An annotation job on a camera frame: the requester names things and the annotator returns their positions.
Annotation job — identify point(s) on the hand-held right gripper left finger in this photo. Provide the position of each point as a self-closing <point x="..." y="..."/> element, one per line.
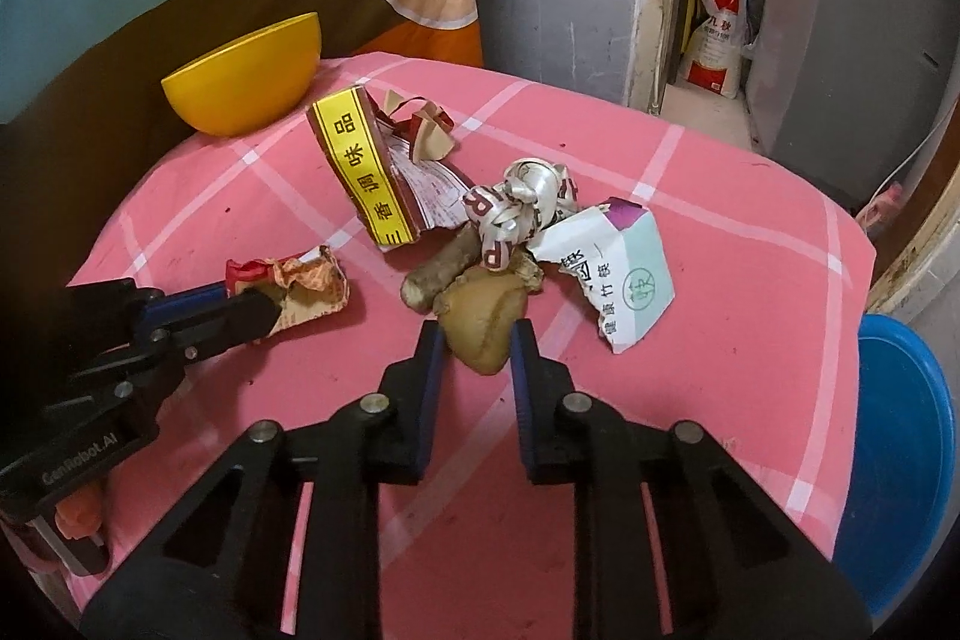
<point x="432" y="385"/>

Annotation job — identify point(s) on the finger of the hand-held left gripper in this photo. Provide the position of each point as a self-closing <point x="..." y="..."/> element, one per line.
<point x="232" y="329"/>
<point x="187" y="304"/>

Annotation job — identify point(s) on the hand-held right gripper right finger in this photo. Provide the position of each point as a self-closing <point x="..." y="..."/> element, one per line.
<point x="524" y="385"/>

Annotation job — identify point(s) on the tan ginger lump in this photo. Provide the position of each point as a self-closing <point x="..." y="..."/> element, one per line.
<point x="480" y="319"/>

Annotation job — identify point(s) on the red tan wrapper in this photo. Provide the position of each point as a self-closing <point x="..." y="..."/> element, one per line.
<point x="315" y="289"/>

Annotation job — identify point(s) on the brown root stick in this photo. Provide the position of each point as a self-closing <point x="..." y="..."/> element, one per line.
<point x="435" y="276"/>

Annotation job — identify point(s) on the torn white paper packet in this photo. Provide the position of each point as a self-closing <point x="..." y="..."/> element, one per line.
<point x="622" y="280"/>

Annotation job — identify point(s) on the torn yellow brown box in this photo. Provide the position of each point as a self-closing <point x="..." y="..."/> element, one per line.
<point x="358" y="160"/>

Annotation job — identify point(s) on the torn brown paper scraps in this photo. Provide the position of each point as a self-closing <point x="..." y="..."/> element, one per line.
<point x="429" y="136"/>

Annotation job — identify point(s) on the person's left hand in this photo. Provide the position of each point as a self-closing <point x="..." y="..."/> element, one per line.
<point x="77" y="514"/>

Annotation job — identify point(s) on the pink checked tablecloth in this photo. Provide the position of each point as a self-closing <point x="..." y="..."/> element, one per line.
<point x="712" y="280"/>

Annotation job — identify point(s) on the yellow plastic bowl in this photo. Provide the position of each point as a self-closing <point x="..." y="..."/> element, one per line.
<point x="240" y="85"/>

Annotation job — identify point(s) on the blue plastic basin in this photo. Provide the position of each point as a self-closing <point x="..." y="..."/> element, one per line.
<point x="892" y="460"/>

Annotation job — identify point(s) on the white red sack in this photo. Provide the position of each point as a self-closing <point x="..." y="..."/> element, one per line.
<point x="712" y="48"/>

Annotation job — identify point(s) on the pink slipper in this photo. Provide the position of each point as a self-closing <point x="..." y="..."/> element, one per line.
<point x="881" y="209"/>

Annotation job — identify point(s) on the grey plastic bin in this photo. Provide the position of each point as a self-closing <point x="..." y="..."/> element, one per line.
<point x="847" y="55"/>

